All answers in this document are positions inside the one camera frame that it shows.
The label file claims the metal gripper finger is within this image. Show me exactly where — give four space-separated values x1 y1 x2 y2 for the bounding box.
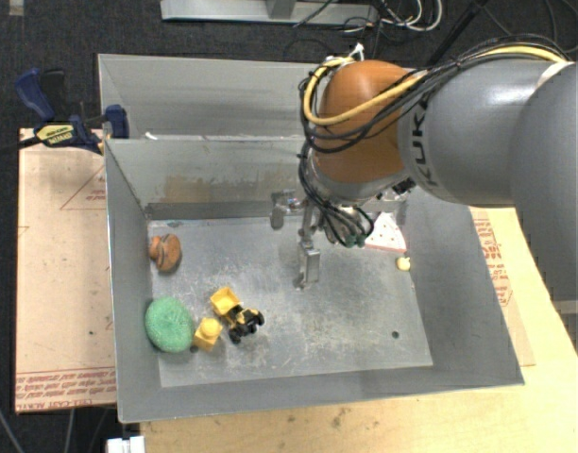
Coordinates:
293 246 322 293
270 191 303 230

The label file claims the grey metal bin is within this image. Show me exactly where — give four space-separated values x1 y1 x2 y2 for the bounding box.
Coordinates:
97 53 526 425

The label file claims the white wedge with red dots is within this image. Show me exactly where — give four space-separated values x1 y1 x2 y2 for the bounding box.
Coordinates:
364 210 408 255

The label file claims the yellow and black toy digger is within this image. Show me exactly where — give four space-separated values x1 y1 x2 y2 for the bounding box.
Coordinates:
209 286 266 345

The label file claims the yellow toy block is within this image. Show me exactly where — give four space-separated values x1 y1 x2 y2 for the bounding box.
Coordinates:
192 317 224 353

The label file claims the green scouring pad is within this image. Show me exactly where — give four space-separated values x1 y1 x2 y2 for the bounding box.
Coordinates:
144 295 196 354

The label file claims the brown cardboard board, red print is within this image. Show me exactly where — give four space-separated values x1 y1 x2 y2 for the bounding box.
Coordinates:
14 127 537 415

